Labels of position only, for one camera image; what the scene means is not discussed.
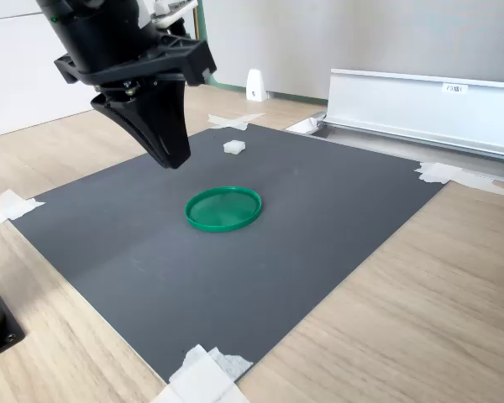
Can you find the small white plastic terminal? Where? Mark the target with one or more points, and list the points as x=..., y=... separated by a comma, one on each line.
x=234, y=146

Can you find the round green lid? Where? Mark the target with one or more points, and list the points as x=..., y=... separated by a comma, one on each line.
x=223, y=210

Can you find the white partition panel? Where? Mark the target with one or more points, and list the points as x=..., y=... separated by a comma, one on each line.
x=21, y=75

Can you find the dark grey mat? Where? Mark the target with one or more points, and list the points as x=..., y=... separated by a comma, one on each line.
x=277, y=273

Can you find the white camera box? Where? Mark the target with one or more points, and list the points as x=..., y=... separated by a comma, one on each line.
x=174, y=10

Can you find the small white bracket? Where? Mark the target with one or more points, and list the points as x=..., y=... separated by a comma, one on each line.
x=255, y=86

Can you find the white label on duct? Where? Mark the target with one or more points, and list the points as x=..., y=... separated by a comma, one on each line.
x=455, y=88

